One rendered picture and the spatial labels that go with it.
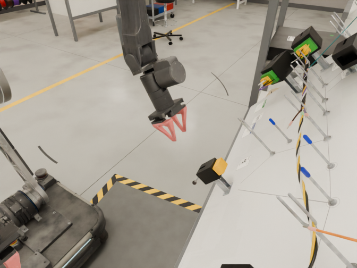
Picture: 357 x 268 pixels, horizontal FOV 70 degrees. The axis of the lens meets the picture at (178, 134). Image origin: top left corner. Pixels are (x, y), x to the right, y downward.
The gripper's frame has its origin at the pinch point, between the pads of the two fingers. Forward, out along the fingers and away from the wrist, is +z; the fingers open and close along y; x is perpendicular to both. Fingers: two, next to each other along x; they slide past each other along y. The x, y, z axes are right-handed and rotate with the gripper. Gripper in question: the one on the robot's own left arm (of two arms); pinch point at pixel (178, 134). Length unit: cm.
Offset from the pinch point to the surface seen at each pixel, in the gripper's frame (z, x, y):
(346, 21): 38, -11, 292
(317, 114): 8.6, -33.1, 17.8
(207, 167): 9.3, -9.0, -4.2
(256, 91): 13, 1, 60
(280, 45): -2, -12, 70
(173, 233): 82, 68, 23
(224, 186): 17.1, -10.5, -2.9
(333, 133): 8.0, -38.3, 6.0
